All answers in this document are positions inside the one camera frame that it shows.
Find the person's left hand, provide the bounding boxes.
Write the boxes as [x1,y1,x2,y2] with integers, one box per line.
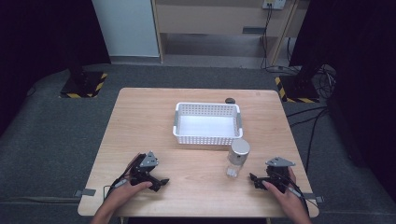
[109,180,153,209]

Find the white wall socket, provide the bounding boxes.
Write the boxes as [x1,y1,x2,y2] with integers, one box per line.
[262,0,287,10]

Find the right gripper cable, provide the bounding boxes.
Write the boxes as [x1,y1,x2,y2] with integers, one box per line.
[274,171,312,216]

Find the grey tape strip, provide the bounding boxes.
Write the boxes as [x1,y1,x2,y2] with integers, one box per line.
[302,192,325,203]
[74,188,97,198]

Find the black floor cables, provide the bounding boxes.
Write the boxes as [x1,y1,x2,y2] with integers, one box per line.
[286,63,337,175]

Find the black hanging cable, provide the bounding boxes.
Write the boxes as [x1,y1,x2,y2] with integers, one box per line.
[260,4,275,70]

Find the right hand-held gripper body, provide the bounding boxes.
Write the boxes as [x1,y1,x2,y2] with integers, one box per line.
[262,156,296,194]

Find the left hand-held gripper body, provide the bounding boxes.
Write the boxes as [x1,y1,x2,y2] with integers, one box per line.
[129,150,160,187]

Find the black stand base striped edge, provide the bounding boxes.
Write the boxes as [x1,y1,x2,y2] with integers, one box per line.
[59,70,108,99]
[274,74,321,104]

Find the white cabinet panel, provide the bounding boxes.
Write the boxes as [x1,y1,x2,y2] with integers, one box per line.
[92,0,161,58]

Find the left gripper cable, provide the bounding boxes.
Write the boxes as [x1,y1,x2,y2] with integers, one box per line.
[103,152,142,200]

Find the white plastic basket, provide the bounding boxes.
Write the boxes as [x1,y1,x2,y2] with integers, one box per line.
[172,102,244,147]

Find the person's right hand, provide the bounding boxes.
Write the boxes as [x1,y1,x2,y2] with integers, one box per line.
[262,166,304,213]

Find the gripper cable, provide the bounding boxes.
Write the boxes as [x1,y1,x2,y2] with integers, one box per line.
[103,152,142,200]
[274,171,312,216]

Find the clear bottle with silver cap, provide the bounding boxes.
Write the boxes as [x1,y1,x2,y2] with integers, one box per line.
[226,138,251,178]

